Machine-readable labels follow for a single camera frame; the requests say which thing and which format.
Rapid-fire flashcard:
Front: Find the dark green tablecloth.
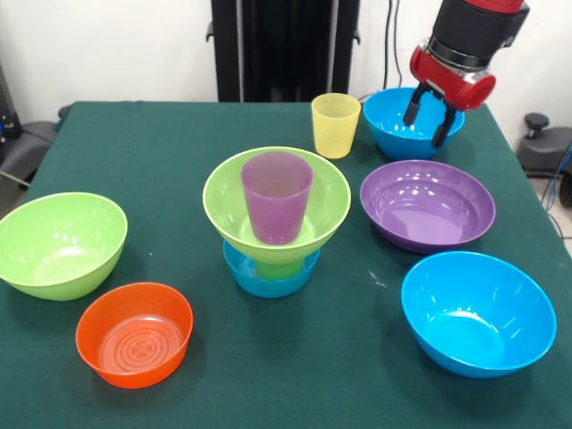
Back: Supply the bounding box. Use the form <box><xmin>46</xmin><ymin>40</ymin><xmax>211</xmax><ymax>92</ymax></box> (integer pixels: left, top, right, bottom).
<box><xmin>0</xmin><ymin>100</ymin><xmax>572</xmax><ymax>429</ymax></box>

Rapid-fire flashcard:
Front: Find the grey base with black knob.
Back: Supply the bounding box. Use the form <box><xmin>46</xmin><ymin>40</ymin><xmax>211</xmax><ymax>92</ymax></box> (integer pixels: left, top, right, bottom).
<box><xmin>517</xmin><ymin>112</ymin><xmax>572</xmax><ymax>180</ymax></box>

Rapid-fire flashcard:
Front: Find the yellow plastic cup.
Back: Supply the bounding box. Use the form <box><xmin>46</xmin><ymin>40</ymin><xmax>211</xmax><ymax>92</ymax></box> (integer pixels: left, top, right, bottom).
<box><xmin>311</xmin><ymin>92</ymin><xmax>362</xmax><ymax>160</ymax></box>

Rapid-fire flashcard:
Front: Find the blue cable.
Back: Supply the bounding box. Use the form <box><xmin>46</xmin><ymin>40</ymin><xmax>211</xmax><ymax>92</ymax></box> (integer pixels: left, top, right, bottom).
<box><xmin>543</xmin><ymin>142</ymin><xmax>572</xmax><ymax>211</ymax></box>

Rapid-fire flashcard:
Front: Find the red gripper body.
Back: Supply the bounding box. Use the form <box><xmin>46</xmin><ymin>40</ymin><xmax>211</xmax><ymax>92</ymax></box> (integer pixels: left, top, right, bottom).
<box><xmin>409</xmin><ymin>38</ymin><xmax>498</xmax><ymax>112</ymax></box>

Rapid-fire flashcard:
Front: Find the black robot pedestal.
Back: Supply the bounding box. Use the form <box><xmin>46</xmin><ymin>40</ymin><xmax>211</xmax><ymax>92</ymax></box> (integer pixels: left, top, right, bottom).
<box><xmin>206</xmin><ymin>0</ymin><xmax>361</xmax><ymax>105</ymax></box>

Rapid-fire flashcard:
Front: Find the grey wheeled base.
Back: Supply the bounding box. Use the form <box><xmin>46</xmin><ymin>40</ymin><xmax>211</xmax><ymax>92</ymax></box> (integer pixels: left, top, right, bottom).
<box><xmin>0</xmin><ymin>120</ymin><xmax>57</xmax><ymax>189</ymax></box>

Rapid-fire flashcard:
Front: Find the purple plastic cup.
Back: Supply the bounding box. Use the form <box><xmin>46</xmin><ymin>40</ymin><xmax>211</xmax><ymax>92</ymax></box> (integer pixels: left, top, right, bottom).
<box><xmin>240</xmin><ymin>151</ymin><xmax>314</xmax><ymax>246</ymax></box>

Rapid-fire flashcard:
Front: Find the small orange plastic bowl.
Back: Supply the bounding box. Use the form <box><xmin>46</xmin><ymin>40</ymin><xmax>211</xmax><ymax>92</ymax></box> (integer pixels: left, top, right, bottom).
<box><xmin>74</xmin><ymin>282</ymin><xmax>195</xmax><ymax>390</ymax></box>

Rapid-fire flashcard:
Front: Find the green plastic bowl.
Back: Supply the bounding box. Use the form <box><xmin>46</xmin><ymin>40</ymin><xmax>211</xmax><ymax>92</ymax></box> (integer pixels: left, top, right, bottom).
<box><xmin>202</xmin><ymin>146</ymin><xmax>352</xmax><ymax>267</ymax></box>
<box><xmin>0</xmin><ymin>191</ymin><xmax>129</xmax><ymax>301</ymax></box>

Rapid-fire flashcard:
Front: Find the small blue plastic bowl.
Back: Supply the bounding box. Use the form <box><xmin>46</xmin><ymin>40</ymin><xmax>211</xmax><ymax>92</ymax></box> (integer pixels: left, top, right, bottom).
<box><xmin>222</xmin><ymin>239</ymin><xmax>322</xmax><ymax>299</ymax></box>

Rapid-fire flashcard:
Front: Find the purple plastic bowl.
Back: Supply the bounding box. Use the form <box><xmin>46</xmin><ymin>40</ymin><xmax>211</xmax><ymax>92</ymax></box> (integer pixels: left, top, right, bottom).
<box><xmin>359</xmin><ymin>159</ymin><xmax>497</xmax><ymax>255</ymax></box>

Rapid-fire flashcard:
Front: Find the green plastic cup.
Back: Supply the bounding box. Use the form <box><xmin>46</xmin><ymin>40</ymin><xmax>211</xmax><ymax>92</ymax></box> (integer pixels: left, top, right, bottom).
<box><xmin>255</xmin><ymin>259</ymin><xmax>306</xmax><ymax>282</ymax></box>

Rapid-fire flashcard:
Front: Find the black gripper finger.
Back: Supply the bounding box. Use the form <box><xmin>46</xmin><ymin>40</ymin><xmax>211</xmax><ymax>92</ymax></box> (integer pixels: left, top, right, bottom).
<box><xmin>431</xmin><ymin>105</ymin><xmax>458</xmax><ymax>149</ymax></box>
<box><xmin>402</xmin><ymin>83</ymin><xmax>428</xmax><ymax>128</ymax></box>

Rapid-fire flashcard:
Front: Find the black wall cable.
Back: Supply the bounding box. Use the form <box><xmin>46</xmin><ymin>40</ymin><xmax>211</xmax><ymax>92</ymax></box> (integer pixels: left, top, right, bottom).
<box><xmin>383</xmin><ymin>0</ymin><xmax>407</xmax><ymax>90</ymax></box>

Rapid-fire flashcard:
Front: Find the black equipment casing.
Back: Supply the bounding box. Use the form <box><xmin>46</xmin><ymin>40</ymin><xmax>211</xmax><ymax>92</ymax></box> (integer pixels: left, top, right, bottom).
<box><xmin>0</xmin><ymin>60</ymin><xmax>22</xmax><ymax>166</ymax></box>

